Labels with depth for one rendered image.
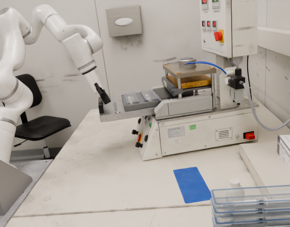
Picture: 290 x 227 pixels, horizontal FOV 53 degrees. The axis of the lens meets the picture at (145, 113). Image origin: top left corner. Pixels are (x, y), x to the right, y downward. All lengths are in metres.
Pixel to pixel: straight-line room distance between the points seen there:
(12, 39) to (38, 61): 1.61
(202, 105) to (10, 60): 0.87
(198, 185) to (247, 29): 0.65
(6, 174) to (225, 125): 0.90
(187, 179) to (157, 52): 1.91
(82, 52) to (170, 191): 0.68
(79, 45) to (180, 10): 1.71
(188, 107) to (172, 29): 1.68
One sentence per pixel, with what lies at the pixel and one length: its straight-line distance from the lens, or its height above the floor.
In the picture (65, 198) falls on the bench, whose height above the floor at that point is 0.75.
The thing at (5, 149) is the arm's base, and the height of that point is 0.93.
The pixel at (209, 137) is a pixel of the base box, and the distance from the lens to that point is 1.34.
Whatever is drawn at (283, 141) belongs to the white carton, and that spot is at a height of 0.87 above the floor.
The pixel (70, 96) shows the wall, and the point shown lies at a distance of 3.12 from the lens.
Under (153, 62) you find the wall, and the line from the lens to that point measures 2.91.
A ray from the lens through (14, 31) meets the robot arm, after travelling 1.57.
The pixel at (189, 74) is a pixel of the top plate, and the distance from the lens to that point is 1.27.
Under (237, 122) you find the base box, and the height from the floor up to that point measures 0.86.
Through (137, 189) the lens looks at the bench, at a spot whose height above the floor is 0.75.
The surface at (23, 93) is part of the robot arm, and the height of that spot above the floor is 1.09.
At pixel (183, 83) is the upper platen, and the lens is 1.30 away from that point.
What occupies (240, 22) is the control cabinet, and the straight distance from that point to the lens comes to 1.29.
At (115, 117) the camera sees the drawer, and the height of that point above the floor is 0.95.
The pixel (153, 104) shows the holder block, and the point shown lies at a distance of 1.29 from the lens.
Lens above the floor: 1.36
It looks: 18 degrees down
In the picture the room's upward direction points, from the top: 7 degrees counter-clockwise
